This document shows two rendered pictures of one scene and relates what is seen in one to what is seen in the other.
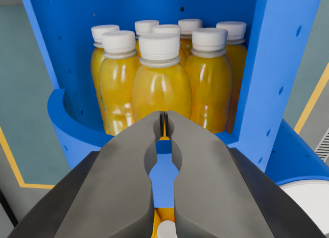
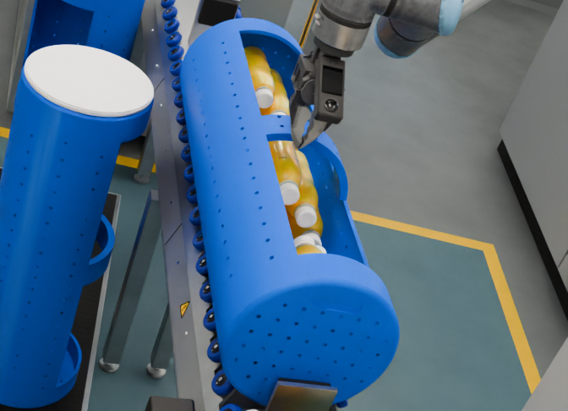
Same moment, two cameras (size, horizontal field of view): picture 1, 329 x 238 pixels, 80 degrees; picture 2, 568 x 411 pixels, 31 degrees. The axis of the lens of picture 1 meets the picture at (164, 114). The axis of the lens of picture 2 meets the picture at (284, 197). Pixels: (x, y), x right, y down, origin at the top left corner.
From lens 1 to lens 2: 169 cm
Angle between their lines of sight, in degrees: 29
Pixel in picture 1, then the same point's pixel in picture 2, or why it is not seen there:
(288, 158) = (94, 143)
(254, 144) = (254, 133)
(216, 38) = not seen: hidden behind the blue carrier
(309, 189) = (93, 105)
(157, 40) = (292, 188)
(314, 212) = (73, 79)
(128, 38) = (301, 211)
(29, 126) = (461, 364)
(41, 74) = not seen: outside the picture
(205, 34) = not seen: hidden behind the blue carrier
